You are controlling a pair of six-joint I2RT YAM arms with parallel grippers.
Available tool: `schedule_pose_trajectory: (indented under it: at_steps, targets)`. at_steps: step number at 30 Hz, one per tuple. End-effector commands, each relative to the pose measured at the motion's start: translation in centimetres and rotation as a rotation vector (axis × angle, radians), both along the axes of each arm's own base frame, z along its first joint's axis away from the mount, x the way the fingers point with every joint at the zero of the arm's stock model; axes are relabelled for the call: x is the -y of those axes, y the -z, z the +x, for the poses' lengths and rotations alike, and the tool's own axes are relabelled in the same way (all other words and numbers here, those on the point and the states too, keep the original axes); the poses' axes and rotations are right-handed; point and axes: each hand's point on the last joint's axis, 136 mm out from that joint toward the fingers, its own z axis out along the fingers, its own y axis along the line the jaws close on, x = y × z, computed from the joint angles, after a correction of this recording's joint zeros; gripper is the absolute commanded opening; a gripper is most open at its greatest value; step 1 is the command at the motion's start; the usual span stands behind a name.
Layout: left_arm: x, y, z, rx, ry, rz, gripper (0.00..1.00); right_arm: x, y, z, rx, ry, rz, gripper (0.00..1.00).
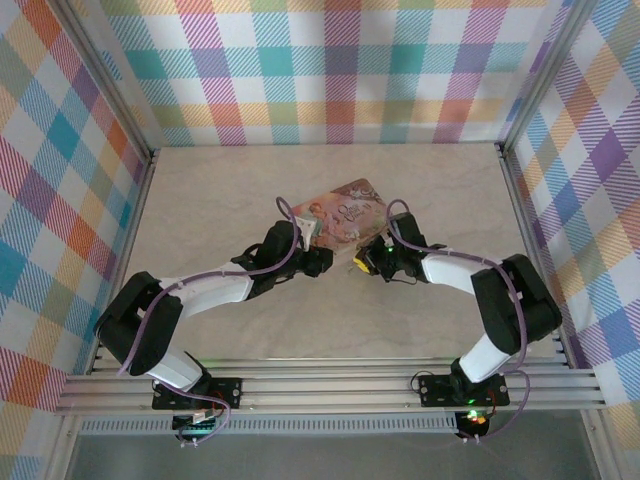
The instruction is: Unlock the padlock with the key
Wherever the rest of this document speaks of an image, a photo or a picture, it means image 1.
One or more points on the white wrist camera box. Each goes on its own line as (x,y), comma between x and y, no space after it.
(384,233)
(307,227)

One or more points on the aluminium frame post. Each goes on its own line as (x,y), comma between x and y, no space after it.
(545,75)
(108,75)

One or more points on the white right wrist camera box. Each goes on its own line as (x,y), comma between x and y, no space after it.
(384,233)

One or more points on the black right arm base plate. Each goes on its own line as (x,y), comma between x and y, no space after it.
(435,390)

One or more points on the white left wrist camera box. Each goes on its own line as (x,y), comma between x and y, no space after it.
(307,227)

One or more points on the pink storybook diary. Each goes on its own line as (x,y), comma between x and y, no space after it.
(345,215)

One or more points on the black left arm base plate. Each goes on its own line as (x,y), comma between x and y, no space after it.
(225,392)

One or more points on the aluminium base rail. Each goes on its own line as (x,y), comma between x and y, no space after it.
(325,385)

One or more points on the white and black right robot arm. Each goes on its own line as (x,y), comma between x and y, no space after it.
(450,270)

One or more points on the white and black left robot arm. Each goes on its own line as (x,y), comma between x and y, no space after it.
(210,292)

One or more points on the aluminium side rail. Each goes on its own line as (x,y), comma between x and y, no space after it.
(132,225)
(520,200)

